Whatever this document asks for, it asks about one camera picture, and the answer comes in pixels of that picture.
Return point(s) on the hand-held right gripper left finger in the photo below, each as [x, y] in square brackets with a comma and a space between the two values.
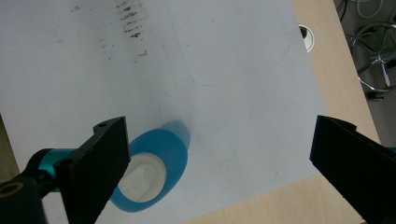
[93, 174]

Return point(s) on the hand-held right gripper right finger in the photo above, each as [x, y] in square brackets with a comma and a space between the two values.
[351, 161]

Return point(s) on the blue tape roll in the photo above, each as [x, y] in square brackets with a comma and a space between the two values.
[169, 149]

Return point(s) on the chrome chair base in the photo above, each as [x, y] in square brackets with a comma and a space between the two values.
[378, 59]

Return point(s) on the white table mat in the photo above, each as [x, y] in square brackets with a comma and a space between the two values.
[218, 77]

